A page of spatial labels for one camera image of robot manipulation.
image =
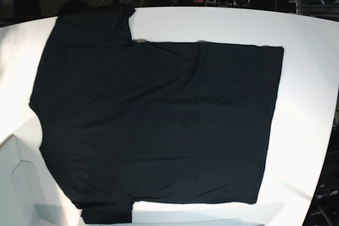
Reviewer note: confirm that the black T-shirt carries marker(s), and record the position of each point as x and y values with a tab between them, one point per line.
125	121

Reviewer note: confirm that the black power strip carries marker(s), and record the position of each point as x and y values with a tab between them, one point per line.
223	3

